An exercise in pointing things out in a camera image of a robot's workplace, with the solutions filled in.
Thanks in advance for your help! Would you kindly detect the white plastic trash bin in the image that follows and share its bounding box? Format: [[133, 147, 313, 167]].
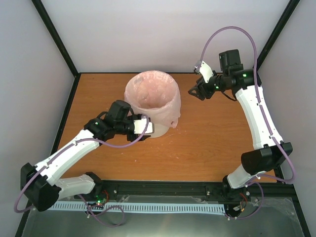
[[146, 122, 169, 138]]

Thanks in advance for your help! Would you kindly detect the pink translucent plastic trash bag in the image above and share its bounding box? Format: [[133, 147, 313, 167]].
[[124, 71, 181, 128]]

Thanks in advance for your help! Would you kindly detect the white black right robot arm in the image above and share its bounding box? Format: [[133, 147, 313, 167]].
[[188, 49, 293, 200]]

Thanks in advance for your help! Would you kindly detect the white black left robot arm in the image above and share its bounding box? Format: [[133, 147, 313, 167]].
[[20, 100, 155, 212]]

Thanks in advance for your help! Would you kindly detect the green lit circuit board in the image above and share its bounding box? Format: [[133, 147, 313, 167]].
[[88, 190, 109, 210]]

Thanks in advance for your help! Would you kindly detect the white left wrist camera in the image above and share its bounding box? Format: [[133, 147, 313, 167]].
[[133, 118, 154, 134]]

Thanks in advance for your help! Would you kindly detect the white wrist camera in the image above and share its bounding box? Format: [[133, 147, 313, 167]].
[[193, 61, 214, 83], [133, 118, 154, 134]]

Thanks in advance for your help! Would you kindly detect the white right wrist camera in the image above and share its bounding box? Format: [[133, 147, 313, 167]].
[[193, 61, 214, 83]]

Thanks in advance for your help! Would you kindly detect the light blue slotted cable duct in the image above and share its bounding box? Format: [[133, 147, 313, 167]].
[[49, 200, 227, 214]]

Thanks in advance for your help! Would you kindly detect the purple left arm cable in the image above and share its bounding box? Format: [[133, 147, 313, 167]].
[[15, 114, 150, 227]]

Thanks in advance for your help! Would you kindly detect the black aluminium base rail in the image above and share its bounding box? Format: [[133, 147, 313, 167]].
[[59, 179, 296, 204]]

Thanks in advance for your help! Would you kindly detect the black frame post right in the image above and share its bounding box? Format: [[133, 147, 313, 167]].
[[255, 0, 301, 70]]

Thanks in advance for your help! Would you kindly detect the black frame post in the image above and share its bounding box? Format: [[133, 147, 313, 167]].
[[255, 0, 301, 70], [31, 0, 79, 77]]

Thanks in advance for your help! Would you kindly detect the right small wired circuit board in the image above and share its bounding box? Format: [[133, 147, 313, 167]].
[[233, 193, 249, 214]]

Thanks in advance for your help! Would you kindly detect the black frame post left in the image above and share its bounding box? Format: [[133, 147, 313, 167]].
[[31, 0, 79, 77]]

